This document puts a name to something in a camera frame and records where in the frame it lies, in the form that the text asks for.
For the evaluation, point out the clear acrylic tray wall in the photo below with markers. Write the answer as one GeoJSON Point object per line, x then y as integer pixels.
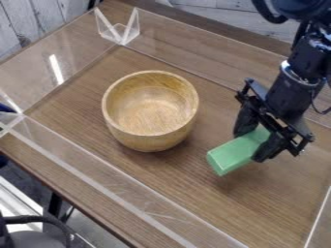
{"type": "Point", "coordinates": [156, 199]}

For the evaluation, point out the black table leg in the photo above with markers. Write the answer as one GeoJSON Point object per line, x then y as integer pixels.
{"type": "Point", "coordinates": [54, 205]}

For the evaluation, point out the brown wooden bowl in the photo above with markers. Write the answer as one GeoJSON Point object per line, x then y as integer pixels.
{"type": "Point", "coordinates": [149, 109]}

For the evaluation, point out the green rectangular block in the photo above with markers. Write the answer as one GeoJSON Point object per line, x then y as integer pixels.
{"type": "Point", "coordinates": [235, 153]}

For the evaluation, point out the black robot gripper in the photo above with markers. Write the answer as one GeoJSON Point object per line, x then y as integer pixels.
{"type": "Point", "coordinates": [277, 108]}

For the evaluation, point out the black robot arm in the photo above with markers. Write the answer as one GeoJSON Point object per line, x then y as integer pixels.
{"type": "Point", "coordinates": [311, 47]}

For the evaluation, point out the black metal base plate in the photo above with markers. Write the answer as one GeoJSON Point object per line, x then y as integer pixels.
{"type": "Point", "coordinates": [78, 241]}

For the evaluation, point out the clear acrylic corner bracket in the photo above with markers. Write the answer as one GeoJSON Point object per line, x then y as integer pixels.
{"type": "Point", "coordinates": [118, 33]}

